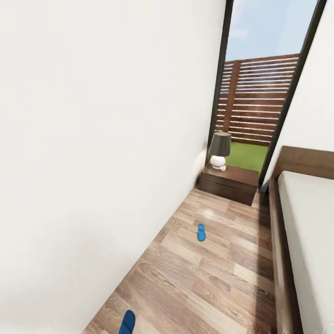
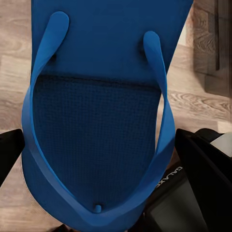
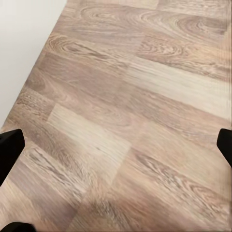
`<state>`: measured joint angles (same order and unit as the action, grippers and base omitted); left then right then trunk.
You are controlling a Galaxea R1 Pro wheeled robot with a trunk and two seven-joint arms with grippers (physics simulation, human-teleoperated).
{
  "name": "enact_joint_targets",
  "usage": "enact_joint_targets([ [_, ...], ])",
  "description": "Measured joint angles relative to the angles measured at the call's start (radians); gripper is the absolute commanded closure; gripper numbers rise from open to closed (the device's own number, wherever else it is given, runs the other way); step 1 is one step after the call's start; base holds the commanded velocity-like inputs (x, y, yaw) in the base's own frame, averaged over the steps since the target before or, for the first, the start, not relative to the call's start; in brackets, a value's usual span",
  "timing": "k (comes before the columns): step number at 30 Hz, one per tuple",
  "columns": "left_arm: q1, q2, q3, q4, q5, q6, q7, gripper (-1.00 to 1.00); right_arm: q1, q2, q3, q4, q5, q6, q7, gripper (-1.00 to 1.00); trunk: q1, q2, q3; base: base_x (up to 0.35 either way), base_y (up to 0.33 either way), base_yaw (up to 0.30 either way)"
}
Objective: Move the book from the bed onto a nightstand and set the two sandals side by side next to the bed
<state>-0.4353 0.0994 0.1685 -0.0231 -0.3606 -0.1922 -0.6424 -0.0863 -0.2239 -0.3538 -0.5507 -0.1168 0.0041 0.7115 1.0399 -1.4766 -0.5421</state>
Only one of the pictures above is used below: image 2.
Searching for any sandal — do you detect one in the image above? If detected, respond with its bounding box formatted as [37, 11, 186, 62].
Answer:
[21, 0, 194, 232]

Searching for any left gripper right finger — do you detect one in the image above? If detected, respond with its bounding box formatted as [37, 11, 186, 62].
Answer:
[174, 129, 232, 232]

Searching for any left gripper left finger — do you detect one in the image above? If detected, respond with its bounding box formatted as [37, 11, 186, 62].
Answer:
[0, 129, 25, 186]

